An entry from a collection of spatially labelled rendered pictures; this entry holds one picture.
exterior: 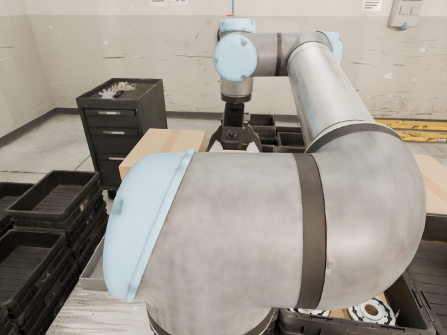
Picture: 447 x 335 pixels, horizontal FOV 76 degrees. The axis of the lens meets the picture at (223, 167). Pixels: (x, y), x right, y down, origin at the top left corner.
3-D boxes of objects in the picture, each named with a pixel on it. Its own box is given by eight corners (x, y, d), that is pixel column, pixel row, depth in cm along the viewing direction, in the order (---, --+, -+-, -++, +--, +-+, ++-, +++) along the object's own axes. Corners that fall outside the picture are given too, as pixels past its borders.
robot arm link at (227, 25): (216, 19, 55) (220, 17, 62) (217, 78, 61) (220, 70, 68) (257, 20, 54) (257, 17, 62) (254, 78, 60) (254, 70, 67)
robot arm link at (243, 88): (253, 78, 61) (215, 77, 61) (252, 99, 63) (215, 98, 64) (253, 70, 67) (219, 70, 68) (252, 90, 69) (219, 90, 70)
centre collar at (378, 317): (384, 323, 64) (385, 322, 64) (361, 318, 65) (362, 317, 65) (379, 304, 68) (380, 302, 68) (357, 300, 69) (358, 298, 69)
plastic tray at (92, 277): (82, 289, 90) (78, 278, 87) (108, 242, 107) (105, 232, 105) (167, 293, 89) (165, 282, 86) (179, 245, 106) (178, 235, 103)
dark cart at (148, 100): (154, 205, 239) (138, 100, 194) (102, 202, 243) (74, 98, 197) (171, 169, 291) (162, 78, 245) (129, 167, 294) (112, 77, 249)
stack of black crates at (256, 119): (269, 158, 280) (273, 113, 258) (271, 174, 255) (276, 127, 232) (229, 156, 284) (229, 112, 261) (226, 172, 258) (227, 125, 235)
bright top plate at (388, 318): (400, 339, 61) (401, 337, 61) (350, 328, 63) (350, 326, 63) (388, 298, 70) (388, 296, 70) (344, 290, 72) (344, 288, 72)
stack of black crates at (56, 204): (84, 277, 160) (60, 215, 137) (33, 273, 162) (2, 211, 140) (114, 228, 194) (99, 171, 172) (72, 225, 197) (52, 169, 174)
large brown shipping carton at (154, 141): (153, 161, 161) (149, 128, 151) (207, 163, 158) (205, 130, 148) (126, 205, 126) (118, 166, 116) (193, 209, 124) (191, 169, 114)
